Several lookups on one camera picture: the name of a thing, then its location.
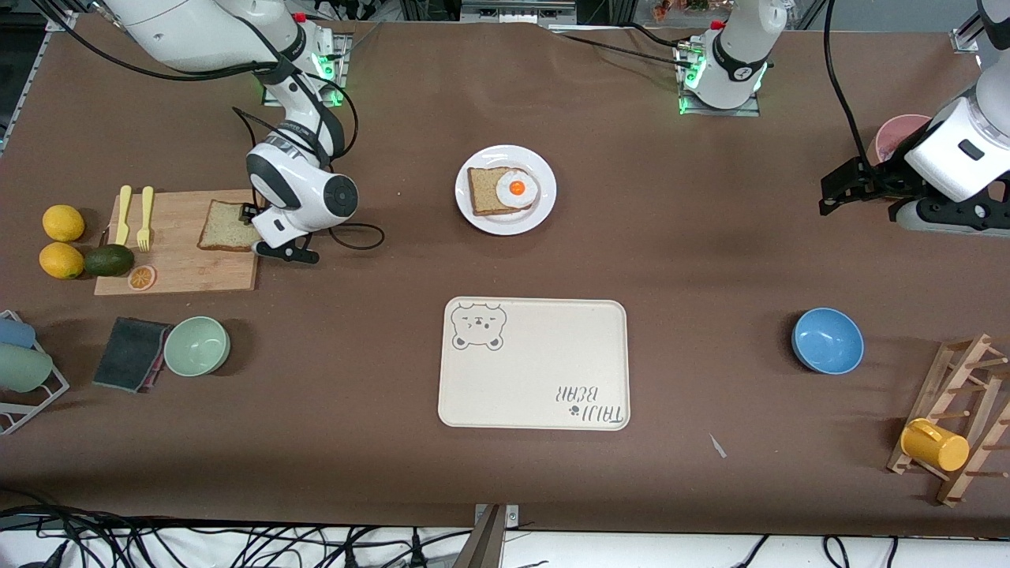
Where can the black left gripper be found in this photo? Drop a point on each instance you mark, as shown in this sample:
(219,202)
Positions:
(885,177)

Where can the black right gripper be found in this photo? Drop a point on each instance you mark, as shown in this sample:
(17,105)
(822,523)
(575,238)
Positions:
(246,214)

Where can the brown bread slice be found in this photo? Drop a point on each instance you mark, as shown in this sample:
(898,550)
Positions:
(225,229)

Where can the round white plate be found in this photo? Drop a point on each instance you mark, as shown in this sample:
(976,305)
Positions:
(544,170)

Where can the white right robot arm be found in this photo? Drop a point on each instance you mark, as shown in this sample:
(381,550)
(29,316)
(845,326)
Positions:
(308,189)

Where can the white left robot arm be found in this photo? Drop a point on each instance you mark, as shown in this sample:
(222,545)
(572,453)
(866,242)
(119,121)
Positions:
(742,47)

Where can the pink bowl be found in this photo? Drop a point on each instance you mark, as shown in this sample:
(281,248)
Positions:
(895,130)

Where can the bamboo cutting board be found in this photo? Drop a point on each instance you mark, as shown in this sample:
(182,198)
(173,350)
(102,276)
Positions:
(189,272)

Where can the yellow plastic fork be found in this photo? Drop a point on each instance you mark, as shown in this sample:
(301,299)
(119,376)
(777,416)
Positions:
(147,209)

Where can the toy orange slice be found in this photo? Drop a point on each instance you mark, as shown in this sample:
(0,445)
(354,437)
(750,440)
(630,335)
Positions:
(142,278)

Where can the yellow plastic knife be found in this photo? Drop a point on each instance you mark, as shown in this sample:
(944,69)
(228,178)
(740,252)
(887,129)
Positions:
(123,213)

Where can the pale green bowl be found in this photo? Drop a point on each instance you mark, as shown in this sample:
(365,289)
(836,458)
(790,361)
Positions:
(197,347)

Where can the dark green avocado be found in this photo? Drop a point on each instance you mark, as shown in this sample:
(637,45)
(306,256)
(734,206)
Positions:
(109,260)

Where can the blue bowl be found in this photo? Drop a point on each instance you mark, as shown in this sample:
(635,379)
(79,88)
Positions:
(828,341)

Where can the pink folded cloth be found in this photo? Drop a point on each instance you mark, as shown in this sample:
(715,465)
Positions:
(158,372)

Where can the dark grey folded cloth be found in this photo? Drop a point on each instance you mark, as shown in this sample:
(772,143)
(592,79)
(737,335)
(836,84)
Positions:
(126,353)

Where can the yellow lemon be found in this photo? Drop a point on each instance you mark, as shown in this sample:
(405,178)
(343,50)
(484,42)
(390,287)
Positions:
(63,222)
(61,260)

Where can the toasted bread slice under egg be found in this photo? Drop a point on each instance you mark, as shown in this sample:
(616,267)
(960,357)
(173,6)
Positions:
(481,193)

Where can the wooden cup drying rack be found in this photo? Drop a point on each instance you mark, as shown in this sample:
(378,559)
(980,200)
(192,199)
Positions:
(974,410)

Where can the light blue cup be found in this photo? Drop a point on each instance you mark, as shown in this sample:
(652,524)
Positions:
(14,333)

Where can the toy fried egg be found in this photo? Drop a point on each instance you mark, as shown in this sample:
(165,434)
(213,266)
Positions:
(517,188)

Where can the pale green cup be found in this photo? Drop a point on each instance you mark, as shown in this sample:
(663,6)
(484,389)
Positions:
(24,369)

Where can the yellow mug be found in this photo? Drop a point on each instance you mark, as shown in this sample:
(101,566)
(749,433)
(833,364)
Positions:
(939,447)

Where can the small white tape scrap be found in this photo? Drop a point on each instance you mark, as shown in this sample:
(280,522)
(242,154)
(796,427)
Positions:
(717,446)

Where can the cream bear print tray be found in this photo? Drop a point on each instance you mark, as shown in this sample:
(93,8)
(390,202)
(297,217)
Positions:
(536,367)

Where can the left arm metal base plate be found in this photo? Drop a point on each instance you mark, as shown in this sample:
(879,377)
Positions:
(722,112)

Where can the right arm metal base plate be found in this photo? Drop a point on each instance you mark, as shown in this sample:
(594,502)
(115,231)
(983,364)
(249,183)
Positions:
(341,47)

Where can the aluminium frame structure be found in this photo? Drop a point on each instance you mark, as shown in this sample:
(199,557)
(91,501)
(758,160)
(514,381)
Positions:
(513,9)

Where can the metal table edge bracket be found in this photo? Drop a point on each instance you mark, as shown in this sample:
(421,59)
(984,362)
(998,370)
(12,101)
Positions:
(489,540)

